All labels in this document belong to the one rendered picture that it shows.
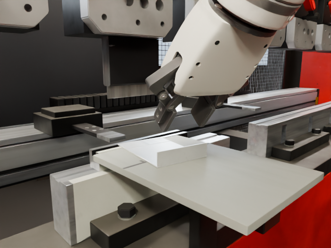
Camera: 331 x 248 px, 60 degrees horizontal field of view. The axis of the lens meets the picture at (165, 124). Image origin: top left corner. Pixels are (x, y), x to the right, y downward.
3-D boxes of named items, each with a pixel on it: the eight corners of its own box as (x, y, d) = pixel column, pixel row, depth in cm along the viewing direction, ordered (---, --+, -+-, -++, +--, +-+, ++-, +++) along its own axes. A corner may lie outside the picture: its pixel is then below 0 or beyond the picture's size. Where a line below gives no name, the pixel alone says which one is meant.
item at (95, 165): (99, 171, 45) (98, 153, 44) (89, 166, 47) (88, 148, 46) (186, 146, 58) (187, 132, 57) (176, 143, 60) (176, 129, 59)
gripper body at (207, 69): (264, -12, 32) (216, 65, 40) (189, -28, 27) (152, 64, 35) (307, 28, 28) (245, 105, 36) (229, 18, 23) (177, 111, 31)
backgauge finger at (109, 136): (87, 154, 48) (86, 125, 47) (33, 128, 67) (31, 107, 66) (143, 140, 56) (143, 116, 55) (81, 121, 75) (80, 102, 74)
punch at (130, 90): (111, 99, 45) (108, 36, 43) (104, 98, 46) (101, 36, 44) (158, 94, 51) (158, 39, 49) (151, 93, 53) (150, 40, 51)
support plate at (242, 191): (247, 236, 25) (248, 226, 24) (93, 161, 43) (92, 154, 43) (323, 179, 37) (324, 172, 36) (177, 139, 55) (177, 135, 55)
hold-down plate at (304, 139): (290, 161, 77) (291, 150, 77) (271, 156, 81) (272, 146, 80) (329, 141, 97) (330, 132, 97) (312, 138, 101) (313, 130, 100)
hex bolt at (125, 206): (124, 222, 42) (124, 212, 42) (114, 215, 44) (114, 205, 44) (139, 215, 44) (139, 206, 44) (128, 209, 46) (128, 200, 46)
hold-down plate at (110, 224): (109, 256, 40) (108, 236, 39) (89, 238, 43) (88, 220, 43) (233, 191, 60) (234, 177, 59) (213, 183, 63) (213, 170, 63)
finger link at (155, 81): (211, 41, 31) (205, 77, 35) (143, 60, 29) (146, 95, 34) (216, 47, 30) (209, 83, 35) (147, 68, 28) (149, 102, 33)
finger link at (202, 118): (227, 77, 39) (206, 109, 44) (210, 77, 38) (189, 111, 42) (240, 94, 38) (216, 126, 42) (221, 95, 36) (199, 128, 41)
